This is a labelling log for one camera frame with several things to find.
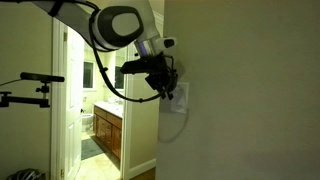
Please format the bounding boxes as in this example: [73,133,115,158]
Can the bathroom window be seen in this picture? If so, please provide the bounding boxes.
[83,62,94,89]

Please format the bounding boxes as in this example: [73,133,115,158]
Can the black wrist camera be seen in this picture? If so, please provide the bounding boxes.
[120,60,155,74]

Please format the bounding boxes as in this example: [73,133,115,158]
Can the bicycle helmet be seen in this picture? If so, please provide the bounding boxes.
[6,169,46,180]

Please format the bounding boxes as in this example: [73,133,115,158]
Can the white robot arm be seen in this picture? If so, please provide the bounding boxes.
[33,0,178,99]

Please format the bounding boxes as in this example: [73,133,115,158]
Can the wooden bathroom vanity cabinet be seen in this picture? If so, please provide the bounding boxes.
[93,102,123,159]

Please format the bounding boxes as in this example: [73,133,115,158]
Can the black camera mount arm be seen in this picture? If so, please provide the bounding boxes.
[0,84,50,108]

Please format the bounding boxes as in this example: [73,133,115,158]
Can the grey bath mat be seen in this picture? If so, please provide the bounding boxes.
[81,139,103,160]

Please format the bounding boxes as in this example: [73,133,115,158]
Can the white toilet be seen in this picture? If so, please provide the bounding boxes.
[82,114,93,132]

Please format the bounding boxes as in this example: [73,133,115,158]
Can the bathroom wall mirror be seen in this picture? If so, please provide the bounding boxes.
[115,48,127,89]

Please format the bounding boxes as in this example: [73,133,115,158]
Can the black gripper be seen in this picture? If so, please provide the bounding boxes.
[145,54,178,100]

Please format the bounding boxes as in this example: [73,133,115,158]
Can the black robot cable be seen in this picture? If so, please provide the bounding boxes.
[48,0,168,103]

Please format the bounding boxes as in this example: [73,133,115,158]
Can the white wall light switch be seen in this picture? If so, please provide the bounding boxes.
[171,82,189,114]

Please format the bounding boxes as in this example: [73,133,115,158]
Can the open white bathroom door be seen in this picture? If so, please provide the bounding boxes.
[64,28,84,180]

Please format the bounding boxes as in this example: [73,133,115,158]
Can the black stereo camera bar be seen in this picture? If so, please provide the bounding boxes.
[20,72,65,82]

